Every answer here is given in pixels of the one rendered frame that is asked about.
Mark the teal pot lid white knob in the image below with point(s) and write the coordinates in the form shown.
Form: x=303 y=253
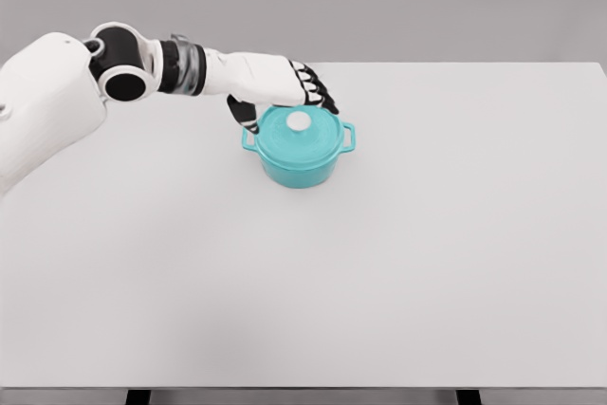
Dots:
x=298 y=134

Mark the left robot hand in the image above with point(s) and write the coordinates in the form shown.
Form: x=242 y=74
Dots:
x=268 y=79

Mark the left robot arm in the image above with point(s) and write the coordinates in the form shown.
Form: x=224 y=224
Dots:
x=42 y=92

